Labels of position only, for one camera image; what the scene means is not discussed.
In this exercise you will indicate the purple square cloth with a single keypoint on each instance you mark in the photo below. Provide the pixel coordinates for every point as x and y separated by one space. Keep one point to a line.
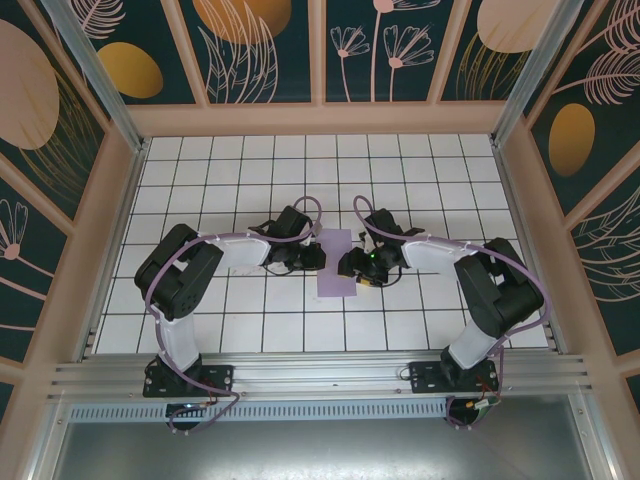
332 285

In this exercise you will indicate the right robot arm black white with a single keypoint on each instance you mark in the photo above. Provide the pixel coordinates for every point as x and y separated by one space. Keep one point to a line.
500 295

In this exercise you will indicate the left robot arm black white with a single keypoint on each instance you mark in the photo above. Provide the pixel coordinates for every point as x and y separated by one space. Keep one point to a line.
180 280

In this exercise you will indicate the grey metal sheet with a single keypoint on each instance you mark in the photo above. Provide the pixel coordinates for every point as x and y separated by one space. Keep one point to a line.
320 450

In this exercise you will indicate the green circuit board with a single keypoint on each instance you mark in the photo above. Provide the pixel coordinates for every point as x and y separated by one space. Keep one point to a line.
486 406

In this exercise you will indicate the aluminium mounting rail beam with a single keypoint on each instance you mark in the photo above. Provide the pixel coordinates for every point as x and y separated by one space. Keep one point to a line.
320 372

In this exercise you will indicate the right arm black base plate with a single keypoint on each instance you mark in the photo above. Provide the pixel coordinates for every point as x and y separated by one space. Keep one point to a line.
425 377

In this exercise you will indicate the aluminium table side rail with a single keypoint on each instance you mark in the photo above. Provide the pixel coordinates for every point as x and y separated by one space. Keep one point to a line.
127 200
513 200

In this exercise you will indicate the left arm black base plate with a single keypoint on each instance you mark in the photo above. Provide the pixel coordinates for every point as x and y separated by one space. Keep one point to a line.
220 380

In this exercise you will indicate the aluminium frame post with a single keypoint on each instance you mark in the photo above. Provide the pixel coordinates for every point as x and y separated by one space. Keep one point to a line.
100 85
525 75

